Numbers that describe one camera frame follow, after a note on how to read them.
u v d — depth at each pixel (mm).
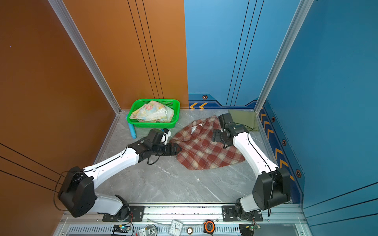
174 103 1153
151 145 644
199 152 916
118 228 713
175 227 682
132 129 1060
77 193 419
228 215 725
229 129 579
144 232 621
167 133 785
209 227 670
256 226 690
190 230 659
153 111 1120
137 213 745
